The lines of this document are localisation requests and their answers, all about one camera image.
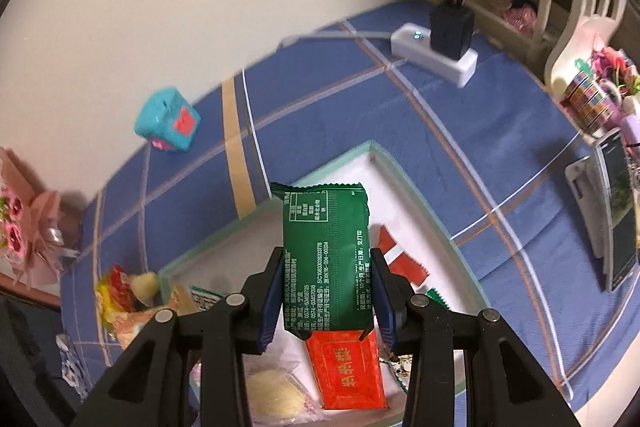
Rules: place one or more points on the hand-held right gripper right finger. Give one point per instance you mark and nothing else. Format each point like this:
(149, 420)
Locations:
(385, 307)

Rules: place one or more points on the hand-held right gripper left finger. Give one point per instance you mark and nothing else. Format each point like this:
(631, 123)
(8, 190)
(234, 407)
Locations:
(267, 307)

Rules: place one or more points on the grey printed snack packet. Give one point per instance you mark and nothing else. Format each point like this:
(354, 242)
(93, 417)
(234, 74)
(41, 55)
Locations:
(205, 304)

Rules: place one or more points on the red packet with gold print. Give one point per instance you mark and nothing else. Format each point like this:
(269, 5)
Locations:
(345, 372)

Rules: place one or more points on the round yellow cake clear packet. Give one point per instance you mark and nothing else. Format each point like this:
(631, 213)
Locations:
(272, 392)

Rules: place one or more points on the white tray with green rim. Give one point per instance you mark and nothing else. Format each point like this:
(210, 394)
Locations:
(390, 207)

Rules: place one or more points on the small round bun packet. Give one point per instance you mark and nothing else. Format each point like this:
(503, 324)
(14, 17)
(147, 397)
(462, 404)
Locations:
(145, 287)

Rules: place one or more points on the beige biscuit packet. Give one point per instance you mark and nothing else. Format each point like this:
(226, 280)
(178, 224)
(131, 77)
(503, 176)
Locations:
(130, 327)

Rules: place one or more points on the yellow green snack packet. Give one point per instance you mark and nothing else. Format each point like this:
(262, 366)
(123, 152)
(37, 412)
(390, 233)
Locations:
(107, 307)

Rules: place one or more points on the small red white packet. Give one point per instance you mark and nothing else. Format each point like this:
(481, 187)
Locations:
(400, 257)

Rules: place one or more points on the blue plaid tablecloth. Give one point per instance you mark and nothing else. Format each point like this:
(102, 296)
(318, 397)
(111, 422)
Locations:
(500, 132)

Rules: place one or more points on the teal toy box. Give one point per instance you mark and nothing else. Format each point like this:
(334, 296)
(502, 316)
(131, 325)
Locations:
(160, 117)

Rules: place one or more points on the pink flower bouquet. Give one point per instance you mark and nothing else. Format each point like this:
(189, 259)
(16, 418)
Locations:
(40, 227)

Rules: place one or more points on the dark cabinet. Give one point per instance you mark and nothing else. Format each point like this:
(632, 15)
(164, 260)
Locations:
(25, 357)

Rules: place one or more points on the smartphone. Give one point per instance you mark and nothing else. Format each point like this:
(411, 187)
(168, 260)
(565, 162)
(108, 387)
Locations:
(620, 207)

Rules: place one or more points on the white power strip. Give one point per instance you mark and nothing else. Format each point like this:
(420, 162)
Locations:
(415, 44)

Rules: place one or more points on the black charger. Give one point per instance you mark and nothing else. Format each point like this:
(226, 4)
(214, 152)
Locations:
(450, 29)

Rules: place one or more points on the colourful tape roll stack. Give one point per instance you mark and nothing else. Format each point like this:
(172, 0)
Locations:
(590, 99)

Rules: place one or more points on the pink artificial flowers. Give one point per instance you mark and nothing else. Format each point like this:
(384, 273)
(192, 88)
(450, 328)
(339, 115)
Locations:
(612, 64)

